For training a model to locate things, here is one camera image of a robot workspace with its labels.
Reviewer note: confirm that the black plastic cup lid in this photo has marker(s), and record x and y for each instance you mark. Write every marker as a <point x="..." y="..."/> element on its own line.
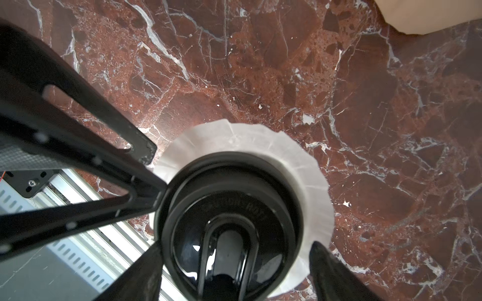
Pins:
<point x="230" y="227"/>

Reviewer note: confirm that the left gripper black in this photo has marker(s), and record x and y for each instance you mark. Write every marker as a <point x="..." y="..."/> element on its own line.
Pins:
<point x="24" y="126"/>

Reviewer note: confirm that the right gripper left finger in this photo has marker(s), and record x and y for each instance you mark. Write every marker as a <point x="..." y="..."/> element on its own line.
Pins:
<point x="141" y="281"/>

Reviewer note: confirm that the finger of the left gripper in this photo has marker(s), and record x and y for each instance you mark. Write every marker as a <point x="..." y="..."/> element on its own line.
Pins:
<point x="22" y="232"/>

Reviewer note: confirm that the beige ribbed flower pot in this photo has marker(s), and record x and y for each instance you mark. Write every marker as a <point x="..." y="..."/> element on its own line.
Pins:
<point x="421" y="17"/>

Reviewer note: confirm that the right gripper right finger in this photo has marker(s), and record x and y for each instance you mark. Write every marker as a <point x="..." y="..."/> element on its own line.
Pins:
<point x="332" y="280"/>

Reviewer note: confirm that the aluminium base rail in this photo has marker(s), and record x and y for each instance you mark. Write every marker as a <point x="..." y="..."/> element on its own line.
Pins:
<point x="80" y="267"/>

